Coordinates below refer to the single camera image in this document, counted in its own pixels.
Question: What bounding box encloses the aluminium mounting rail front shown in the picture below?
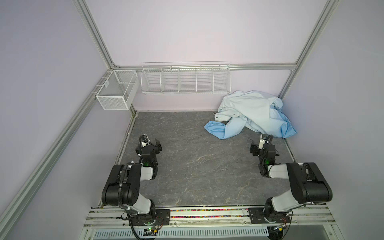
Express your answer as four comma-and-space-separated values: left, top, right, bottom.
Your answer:
83, 205, 336, 230

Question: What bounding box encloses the light blue jacket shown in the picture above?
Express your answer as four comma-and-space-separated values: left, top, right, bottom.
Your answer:
204, 91, 297, 140

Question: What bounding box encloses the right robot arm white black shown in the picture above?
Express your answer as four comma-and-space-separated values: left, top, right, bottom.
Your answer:
250, 144, 333, 223

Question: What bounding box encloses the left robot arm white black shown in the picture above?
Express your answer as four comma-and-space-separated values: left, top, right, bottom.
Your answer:
102, 135, 163, 225

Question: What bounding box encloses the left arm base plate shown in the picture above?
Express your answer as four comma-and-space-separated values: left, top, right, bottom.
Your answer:
130, 209, 171, 226

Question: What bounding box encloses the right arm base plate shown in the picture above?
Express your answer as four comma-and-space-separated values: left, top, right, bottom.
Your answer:
247, 207, 291, 224

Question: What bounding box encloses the white vent grille strip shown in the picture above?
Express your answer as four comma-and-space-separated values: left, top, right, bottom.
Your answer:
93, 226, 269, 240

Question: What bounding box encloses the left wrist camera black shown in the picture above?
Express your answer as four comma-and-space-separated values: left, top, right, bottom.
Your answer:
139, 134, 150, 148

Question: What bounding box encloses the small green circuit board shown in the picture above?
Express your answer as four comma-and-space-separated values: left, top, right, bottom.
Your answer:
143, 228, 159, 237

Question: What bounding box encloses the white wire shelf basket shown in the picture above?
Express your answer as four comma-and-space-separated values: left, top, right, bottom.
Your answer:
141, 62, 232, 94

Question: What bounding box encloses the white mesh box basket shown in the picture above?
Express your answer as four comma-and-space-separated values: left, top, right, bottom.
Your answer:
96, 70, 140, 111

